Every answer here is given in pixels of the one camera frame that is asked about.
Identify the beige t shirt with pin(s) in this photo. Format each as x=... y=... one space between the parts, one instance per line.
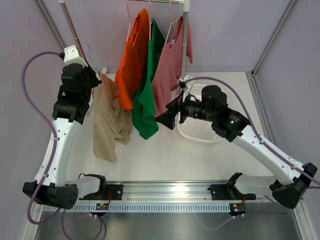
x=111 y=123

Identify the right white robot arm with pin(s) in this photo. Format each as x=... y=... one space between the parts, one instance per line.
x=290 y=178

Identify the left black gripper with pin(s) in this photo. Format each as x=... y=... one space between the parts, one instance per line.
x=95 y=81

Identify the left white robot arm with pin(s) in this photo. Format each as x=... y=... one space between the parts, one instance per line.
x=68 y=114

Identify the pink hanger of orange shirt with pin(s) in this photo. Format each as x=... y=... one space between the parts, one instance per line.
x=131 y=19

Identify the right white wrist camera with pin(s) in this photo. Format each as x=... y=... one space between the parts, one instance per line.
x=185 y=85

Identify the metal clothes rack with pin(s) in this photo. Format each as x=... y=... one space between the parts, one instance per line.
x=185 y=22

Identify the aluminium mounting rail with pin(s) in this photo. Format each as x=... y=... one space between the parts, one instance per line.
x=160 y=191

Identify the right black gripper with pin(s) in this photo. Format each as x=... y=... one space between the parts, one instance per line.
x=168 y=119

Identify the green t shirt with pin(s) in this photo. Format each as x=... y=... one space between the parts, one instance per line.
x=144 y=108

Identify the pink t shirt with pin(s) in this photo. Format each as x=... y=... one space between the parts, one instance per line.
x=168 y=70

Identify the white slotted cable duct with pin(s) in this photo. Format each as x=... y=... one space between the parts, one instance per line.
x=150 y=207

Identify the white perforated laundry basket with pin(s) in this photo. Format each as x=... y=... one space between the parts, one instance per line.
x=197 y=130

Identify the light blue hanger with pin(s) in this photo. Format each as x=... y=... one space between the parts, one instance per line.
x=88 y=52

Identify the orange t shirt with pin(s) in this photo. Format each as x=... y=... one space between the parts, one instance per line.
x=129 y=75

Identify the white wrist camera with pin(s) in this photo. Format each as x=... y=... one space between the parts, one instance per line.
x=185 y=85
x=72 y=56

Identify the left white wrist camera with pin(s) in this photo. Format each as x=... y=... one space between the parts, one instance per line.
x=72 y=56

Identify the pink hanger of green shirt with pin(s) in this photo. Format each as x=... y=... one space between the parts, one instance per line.
x=150 y=18

